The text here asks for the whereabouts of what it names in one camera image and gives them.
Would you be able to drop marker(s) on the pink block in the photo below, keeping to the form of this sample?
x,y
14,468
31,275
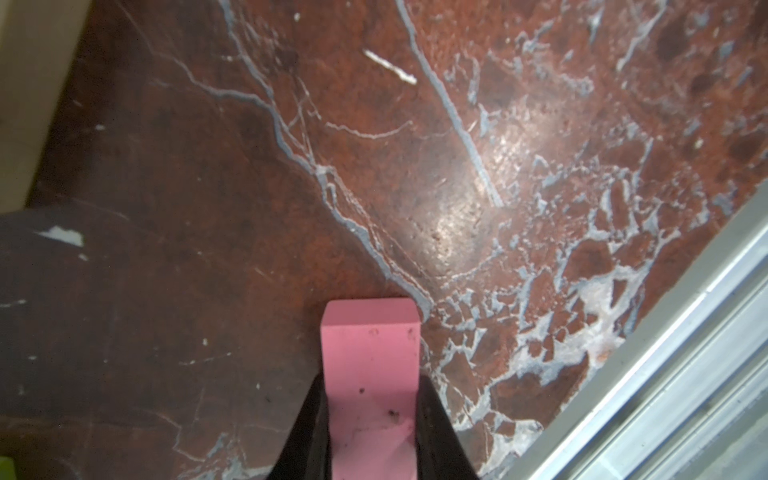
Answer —
x,y
370,361

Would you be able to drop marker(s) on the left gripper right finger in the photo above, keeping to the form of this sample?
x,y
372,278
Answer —
x,y
440,455

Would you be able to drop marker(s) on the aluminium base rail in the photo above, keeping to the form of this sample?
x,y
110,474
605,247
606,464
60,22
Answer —
x,y
685,396

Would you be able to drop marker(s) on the lime green block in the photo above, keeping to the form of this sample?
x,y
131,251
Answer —
x,y
7,469

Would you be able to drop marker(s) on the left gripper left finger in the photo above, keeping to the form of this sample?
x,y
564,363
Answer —
x,y
306,453

